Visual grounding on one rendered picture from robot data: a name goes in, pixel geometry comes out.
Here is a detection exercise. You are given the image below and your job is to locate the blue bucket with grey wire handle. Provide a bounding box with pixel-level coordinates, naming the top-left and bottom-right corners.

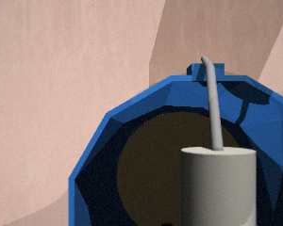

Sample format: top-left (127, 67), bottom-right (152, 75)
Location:
top-left (68, 56), bottom-right (283, 226)

